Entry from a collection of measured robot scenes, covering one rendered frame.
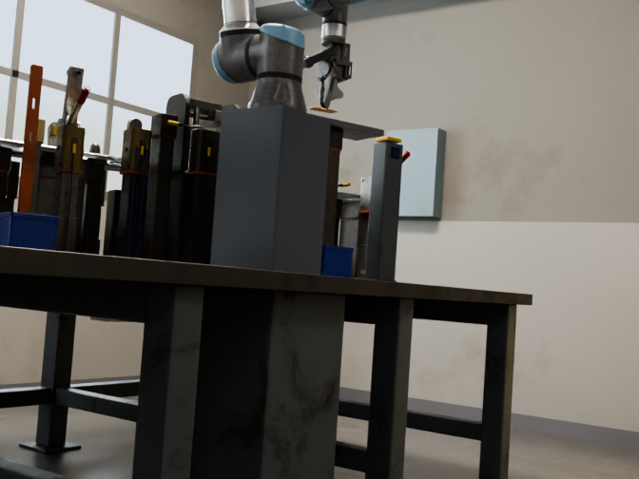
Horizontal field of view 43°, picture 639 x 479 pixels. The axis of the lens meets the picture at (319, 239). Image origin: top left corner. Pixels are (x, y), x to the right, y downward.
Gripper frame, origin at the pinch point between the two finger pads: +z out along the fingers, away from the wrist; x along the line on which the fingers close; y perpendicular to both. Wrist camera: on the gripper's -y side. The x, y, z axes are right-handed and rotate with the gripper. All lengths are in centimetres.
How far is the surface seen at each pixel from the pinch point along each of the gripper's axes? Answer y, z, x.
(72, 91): -71, 7, 12
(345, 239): 36, 36, 38
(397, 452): 15, 98, -27
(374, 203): 23.0, 27.1, 3.2
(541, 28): 197, -94, 107
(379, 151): 23.1, 10.5, 2.1
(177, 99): -42.2, 4.4, 9.4
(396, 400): 13, 84, -28
